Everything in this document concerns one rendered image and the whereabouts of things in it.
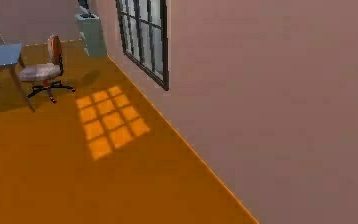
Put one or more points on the black framed window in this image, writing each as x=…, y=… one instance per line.
x=143, y=36

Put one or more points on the dark house plant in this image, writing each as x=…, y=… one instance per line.
x=84, y=6

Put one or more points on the orange swivel office chair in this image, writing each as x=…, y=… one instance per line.
x=42, y=71

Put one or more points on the blue grey desk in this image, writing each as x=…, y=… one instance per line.
x=2, y=55

